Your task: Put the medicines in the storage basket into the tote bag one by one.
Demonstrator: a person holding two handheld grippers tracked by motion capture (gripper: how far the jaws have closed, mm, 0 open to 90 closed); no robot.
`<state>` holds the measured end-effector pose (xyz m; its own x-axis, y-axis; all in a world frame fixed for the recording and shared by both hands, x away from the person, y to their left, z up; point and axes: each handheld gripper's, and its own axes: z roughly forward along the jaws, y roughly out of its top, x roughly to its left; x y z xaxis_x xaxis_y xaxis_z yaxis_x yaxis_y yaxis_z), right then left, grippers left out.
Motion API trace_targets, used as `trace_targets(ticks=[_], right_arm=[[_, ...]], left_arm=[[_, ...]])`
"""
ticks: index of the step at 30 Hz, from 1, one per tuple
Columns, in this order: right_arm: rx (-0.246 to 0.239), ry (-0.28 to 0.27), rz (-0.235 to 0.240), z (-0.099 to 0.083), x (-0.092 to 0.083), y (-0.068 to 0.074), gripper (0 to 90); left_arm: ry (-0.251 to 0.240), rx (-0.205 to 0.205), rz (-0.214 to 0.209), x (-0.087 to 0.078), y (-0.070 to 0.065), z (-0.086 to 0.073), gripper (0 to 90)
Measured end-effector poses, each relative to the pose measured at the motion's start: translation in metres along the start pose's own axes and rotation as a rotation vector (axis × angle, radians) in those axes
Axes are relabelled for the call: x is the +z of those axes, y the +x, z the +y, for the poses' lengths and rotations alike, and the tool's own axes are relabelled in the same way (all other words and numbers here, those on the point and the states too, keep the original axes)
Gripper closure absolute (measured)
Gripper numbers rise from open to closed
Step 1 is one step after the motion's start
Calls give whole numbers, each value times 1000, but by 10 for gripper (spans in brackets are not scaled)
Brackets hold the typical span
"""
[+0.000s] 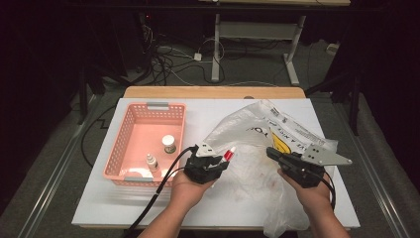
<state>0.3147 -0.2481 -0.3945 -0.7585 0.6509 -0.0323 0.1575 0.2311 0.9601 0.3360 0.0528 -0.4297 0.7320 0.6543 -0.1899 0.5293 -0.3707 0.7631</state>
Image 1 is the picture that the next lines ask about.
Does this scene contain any white-legged desk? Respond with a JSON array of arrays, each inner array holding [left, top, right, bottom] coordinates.
[[197, 0, 352, 87]]

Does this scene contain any black floor cable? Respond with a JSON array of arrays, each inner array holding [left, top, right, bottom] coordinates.
[[80, 104, 117, 169]]

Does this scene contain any red and white tube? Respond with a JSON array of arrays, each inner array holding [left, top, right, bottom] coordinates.
[[220, 146, 238, 164]]

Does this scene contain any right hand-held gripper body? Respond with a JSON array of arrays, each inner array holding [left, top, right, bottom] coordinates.
[[277, 143, 354, 189]]

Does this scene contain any person's left hand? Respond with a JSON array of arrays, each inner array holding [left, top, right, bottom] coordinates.
[[167, 170, 216, 213]]

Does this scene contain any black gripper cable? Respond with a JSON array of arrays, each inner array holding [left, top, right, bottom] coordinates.
[[320, 170, 338, 211], [123, 146, 198, 238]]

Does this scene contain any person's right hand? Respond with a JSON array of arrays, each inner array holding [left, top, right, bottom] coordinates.
[[276, 168, 335, 216]]

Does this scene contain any clear smiley plastic bag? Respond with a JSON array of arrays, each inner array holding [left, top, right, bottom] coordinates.
[[200, 99, 340, 238]]

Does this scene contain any small white-capped jar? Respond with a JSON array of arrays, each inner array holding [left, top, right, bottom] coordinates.
[[160, 134, 177, 155]]

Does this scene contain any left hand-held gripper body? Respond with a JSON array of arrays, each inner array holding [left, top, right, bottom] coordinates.
[[183, 142, 230, 185]]

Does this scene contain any small white dropper bottle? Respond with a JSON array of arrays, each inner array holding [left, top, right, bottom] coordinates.
[[146, 153, 159, 173]]

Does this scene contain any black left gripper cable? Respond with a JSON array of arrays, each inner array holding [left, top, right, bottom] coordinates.
[[123, 146, 198, 238]]

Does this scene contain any black metal stand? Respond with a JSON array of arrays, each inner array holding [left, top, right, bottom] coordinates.
[[76, 63, 107, 126], [304, 63, 362, 137]]

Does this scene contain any tangle of floor cables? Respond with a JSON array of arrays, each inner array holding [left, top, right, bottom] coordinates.
[[141, 23, 226, 87]]

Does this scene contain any white table board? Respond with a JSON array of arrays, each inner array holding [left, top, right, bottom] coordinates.
[[71, 97, 362, 229]]

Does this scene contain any pink plastic basket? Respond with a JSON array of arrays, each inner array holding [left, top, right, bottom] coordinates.
[[102, 101, 187, 188]]

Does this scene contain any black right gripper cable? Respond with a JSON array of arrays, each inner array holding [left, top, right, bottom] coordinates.
[[320, 170, 338, 211]]

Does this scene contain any metal floor rail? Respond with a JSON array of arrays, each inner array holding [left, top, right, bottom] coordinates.
[[332, 98, 411, 238], [13, 94, 102, 238]]

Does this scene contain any light wooden table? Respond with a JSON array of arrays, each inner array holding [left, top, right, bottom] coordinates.
[[78, 85, 352, 232]]

